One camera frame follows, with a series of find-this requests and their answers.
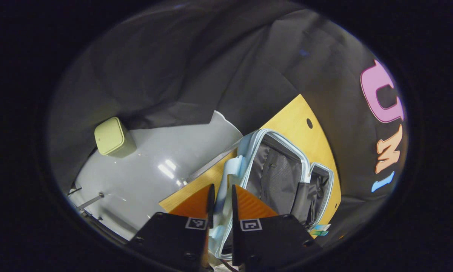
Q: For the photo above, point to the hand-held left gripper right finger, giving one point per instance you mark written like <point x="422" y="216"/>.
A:
<point x="234" y="207"/>

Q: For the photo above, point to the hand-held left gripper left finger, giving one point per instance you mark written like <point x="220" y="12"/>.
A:
<point x="211" y="206"/>

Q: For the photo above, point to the light blue suitcase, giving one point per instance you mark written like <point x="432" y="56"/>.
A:
<point x="279" y="177"/>

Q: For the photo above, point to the green trash bin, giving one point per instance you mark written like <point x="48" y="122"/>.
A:
<point x="113" y="138"/>

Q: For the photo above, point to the grey metal bar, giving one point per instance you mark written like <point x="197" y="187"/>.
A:
<point x="91" y="200"/>

